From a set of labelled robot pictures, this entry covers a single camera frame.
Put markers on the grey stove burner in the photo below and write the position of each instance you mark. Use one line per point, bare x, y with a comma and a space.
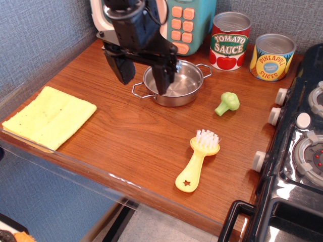
307, 156
315, 107

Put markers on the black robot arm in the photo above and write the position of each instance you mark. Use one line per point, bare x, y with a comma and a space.
136, 38

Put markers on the orange fuzzy object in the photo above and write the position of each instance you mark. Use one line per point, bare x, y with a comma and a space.
7, 236

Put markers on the clear acrylic table guard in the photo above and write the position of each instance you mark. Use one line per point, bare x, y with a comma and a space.
145, 186

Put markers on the teal toy microwave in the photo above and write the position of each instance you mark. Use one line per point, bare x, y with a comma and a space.
186, 23

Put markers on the pineapple slices toy can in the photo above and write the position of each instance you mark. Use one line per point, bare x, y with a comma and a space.
272, 56

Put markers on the white stove knob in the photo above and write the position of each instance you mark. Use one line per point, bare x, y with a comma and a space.
274, 116
280, 96
258, 161

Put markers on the black oven door handle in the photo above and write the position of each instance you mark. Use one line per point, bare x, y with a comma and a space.
236, 208

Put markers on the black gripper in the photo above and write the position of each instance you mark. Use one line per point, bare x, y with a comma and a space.
132, 35

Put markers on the tomato sauce toy can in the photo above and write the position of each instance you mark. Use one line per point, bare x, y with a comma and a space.
229, 39

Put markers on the black toy stove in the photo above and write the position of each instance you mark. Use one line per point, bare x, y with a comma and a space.
288, 203

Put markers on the yellow toy scrub brush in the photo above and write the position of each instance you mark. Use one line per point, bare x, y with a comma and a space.
205, 143

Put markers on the yellow folded cloth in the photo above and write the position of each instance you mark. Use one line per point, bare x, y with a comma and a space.
50, 119

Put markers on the small steel pot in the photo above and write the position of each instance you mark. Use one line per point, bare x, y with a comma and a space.
184, 88

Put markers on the green toy broccoli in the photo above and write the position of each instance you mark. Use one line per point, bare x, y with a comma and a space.
229, 101

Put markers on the white round stove button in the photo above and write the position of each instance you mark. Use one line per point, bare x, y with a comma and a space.
303, 120

